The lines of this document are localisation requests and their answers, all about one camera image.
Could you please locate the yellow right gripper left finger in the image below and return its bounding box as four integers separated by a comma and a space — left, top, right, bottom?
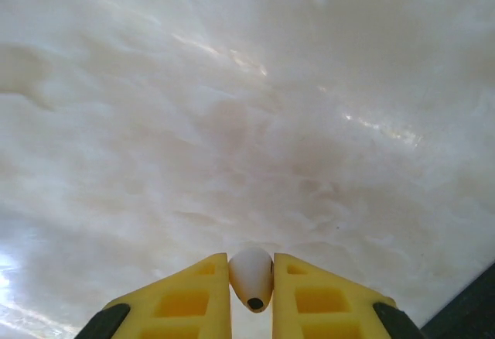
79, 252, 233, 339

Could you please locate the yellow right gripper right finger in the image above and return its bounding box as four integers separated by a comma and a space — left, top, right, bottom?
272, 252, 422, 339

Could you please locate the white cone-shaped tip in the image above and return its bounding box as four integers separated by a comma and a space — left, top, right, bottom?
227, 248, 276, 313

